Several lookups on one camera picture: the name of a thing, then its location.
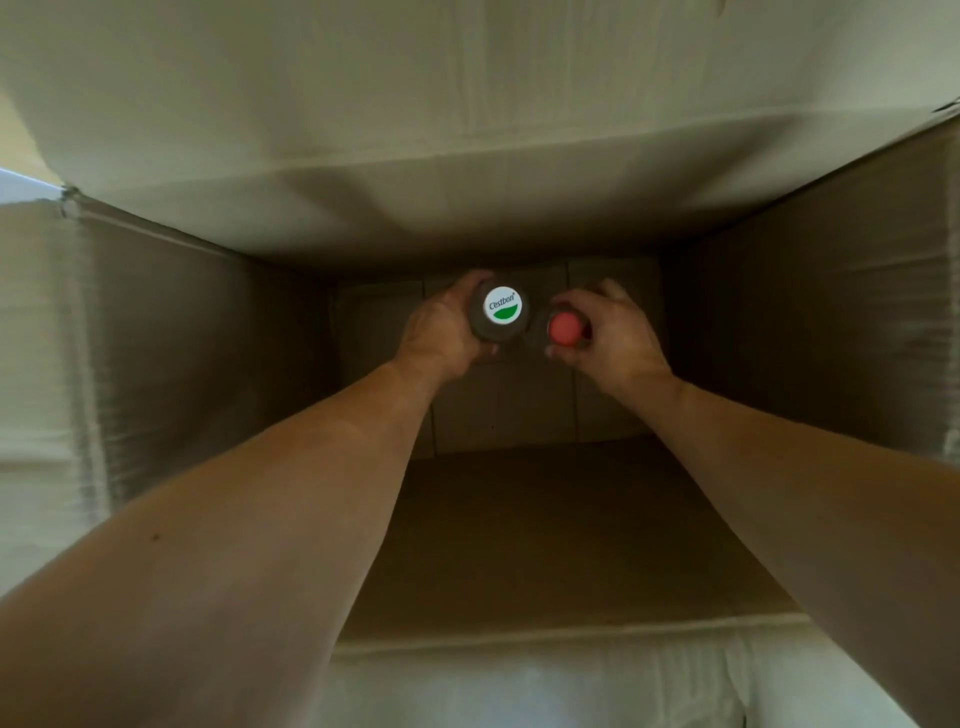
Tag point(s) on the person's right hand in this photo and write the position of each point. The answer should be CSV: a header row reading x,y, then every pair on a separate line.
x,y
622,345

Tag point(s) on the person's left hand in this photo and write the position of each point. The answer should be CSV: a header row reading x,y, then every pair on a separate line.
x,y
435,337

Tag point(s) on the red cap water bottle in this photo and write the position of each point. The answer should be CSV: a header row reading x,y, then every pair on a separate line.
x,y
566,328

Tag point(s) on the green label water bottle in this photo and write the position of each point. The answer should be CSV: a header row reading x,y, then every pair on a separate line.
x,y
501,305

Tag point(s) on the brown cardboard box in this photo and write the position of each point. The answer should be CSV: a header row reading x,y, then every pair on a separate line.
x,y
525,150

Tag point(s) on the person's right forearm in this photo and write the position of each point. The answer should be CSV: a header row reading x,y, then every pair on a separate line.
x,y
810,510

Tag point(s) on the person's left forearm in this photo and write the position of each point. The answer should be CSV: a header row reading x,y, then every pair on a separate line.
x,y
225,540

